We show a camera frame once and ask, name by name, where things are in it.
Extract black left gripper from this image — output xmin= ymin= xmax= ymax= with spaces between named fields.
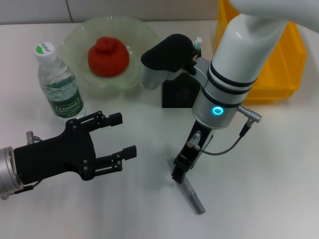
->
xmin=13 ymin=111 xmax=124 ymax=185

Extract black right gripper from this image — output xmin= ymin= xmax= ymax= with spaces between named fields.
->
xmin=92 ymin=119 xmax=215 ymax=184

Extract grey pen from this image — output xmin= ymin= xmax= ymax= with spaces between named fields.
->
xmin=167 ymin=159 xmax=206 ymax=215

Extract clear green-label water bottle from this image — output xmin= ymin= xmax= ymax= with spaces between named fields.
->
xmin=34 ymin=42 xmax=87 ymax=126

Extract red-orange knitted orange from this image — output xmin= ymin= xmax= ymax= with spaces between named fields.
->
xmin=87 ymin=36 xmax=130 ymax=78

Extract black mesh pen holder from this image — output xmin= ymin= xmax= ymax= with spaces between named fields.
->
xmin=161 ymin=46 xmax=203 ymax=109

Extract green glass fruit plate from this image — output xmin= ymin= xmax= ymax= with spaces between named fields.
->
xmin=61 ymin=16 xmax=162 ymax=99

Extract yellow plastic bin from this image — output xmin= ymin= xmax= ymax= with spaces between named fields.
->
xmin=215 ymin=0 xmax=307 ymax=105

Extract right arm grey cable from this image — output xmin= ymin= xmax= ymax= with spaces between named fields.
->
xmin=186 ymin=106 xmax=264 ymax=155

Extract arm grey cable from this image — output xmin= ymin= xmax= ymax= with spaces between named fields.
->
xmin=0 ymin=130 xmax=43 ymax=200
xmin=186 ymin=106 xmax=264 ymax=155

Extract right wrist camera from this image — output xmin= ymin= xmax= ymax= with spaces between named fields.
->
xmin=140 ymin=33 xmax=198 ymax=90

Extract left arm grey cable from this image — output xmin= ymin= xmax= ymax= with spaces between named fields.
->
xmin=0 ymin=130 xmax=43 ymax=200

